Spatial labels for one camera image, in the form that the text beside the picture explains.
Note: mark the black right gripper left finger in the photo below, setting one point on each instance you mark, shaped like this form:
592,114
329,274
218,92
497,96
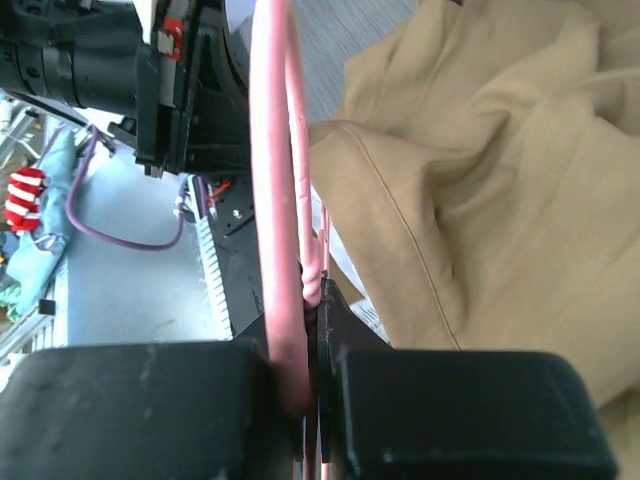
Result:
195,410

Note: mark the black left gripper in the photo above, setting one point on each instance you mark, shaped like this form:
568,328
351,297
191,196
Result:
191,111

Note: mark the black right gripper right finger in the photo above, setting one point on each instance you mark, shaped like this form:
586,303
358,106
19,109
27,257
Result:
387,413

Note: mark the pink wire hanger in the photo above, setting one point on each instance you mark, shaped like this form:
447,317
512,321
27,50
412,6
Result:
292,256

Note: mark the tan cloth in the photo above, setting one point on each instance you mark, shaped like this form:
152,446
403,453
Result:
482,173

